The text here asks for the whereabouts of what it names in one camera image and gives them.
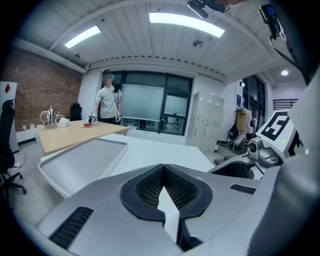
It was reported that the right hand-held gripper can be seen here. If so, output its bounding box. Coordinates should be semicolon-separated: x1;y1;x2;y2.
207;111;305;181

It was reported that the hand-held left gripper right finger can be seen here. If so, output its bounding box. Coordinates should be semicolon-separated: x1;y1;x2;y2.
162;163;262;252

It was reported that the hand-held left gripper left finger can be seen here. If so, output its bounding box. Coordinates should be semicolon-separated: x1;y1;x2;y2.
37;163;186;256

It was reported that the grey rectangular tray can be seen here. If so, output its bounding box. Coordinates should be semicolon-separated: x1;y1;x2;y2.
37;136;130;200

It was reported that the person's right forearm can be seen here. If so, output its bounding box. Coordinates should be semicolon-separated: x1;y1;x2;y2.
284;77;320;156

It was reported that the person's left forearm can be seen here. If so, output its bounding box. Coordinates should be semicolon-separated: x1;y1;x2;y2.
249;149;320;256

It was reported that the clothes rack with bags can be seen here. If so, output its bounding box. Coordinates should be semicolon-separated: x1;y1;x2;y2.
228;106;254;151

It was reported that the beige metal locker cabinet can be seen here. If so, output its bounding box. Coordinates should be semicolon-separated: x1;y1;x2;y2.
192;91;225;155

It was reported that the light wooden table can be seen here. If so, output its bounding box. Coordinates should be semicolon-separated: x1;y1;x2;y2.
36;119;130;157

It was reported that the black metal railing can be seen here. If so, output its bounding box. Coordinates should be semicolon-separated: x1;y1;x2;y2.
272;99;300;111

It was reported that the white square table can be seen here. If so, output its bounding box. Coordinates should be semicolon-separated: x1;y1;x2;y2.
39;133;216;201

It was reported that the black high-back chair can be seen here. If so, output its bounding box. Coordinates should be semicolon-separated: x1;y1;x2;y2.
69;102;83;122

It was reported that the steel kettle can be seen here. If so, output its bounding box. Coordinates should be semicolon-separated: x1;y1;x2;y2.
44;105;61;127

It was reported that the dark framed window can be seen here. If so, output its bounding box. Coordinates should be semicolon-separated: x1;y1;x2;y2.
121;71;194;138

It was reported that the black mesh office chair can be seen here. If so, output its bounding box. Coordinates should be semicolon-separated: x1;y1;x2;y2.
0;99;28;195

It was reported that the white board with red diamond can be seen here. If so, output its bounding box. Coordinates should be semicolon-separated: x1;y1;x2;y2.
0;81;20;154

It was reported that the person's black shirt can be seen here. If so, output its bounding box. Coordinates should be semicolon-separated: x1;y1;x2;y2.
269;0;320;86

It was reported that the black chest device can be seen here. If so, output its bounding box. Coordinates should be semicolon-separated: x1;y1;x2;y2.
258;3;284;40

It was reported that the long ceiling light panel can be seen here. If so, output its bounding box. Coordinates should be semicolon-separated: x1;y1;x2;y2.
149;12;226;39
64;24;102;50

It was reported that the black head-mounted camera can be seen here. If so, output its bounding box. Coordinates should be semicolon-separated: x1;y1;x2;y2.
186;0;230;20

